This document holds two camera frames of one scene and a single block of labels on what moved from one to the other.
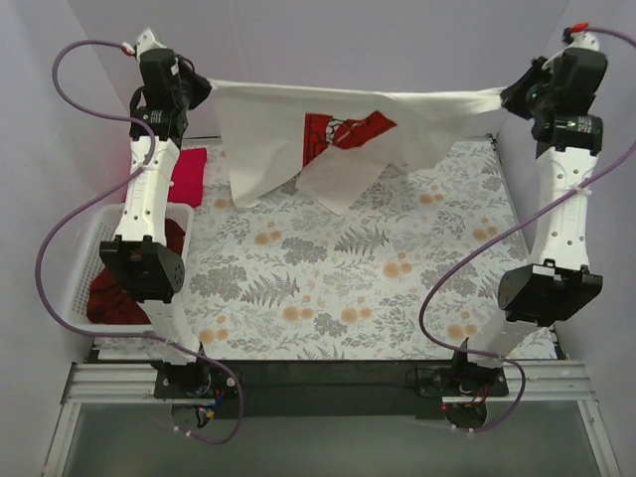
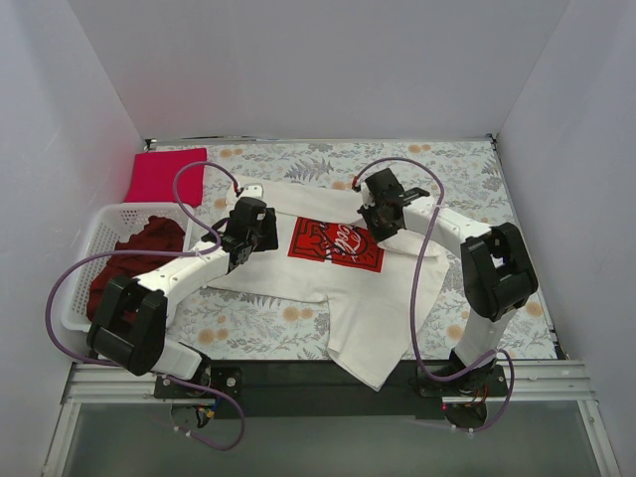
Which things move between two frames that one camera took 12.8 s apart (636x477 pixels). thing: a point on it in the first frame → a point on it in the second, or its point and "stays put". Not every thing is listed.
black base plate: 334,389 stays put
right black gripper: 520,91 → 376,219
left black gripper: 194,88 → 268,231
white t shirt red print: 330,146 → 379,287
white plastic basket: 92,266 stays put
